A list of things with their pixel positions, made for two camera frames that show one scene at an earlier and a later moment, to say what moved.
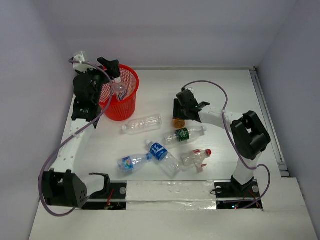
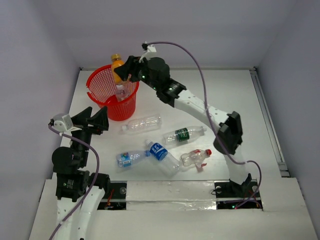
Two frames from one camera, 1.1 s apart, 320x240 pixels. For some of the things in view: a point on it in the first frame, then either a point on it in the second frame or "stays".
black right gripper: [177, 112] -> [132, 65]
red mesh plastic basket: [124, 110] stays
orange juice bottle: [178, 123] -> [117, 62]
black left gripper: [110, 66] -> [86, 128]
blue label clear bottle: [169, 163] stays
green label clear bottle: [183, 135] stays
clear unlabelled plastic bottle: [142, 124] stays
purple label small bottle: [120, 88] stays
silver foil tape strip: [170, 195] stays
